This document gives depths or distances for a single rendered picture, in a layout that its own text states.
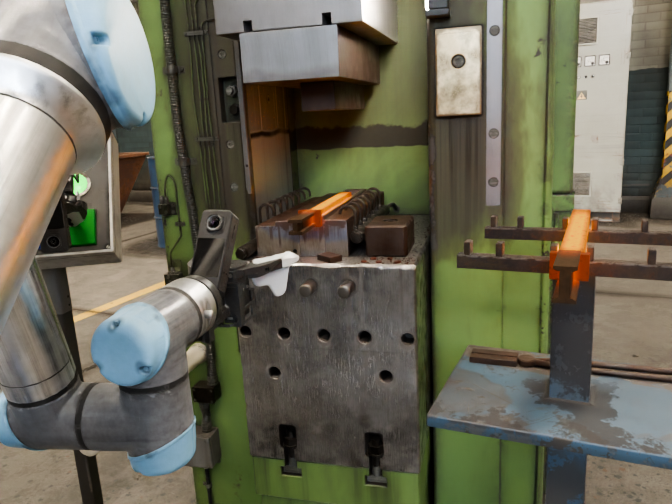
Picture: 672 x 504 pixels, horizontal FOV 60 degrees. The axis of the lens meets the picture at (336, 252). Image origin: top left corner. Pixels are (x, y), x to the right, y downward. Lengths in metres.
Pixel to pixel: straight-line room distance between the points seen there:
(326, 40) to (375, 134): 0.52
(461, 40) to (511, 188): 0.32
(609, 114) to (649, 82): 0.77
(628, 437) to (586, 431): 0.05
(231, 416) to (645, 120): 5.99
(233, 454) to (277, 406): 0.40
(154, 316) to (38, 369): 0.13
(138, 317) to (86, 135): 0.23
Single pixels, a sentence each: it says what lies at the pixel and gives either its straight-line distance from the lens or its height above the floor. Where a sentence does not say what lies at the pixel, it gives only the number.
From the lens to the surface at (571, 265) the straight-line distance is 0.71.
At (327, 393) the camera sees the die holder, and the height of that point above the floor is 0.64.
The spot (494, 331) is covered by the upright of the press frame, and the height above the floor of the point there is 0.71.
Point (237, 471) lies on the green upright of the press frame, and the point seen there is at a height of 0.28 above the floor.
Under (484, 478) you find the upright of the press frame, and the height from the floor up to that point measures 0.34.
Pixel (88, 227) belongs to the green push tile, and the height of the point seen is 1.01.
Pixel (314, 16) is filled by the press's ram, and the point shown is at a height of 1.38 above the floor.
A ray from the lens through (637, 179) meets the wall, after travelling 7.05.
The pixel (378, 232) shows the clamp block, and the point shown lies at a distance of 1.18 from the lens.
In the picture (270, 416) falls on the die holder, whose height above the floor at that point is 0.57.
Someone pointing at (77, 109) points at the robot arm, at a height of 1.21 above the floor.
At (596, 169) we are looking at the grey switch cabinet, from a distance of 6.40.
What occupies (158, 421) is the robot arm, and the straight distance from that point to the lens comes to 0.68.
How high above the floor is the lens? 1.20
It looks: 13 degrees down
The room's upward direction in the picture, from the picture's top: 3 degrees counter-clockwise
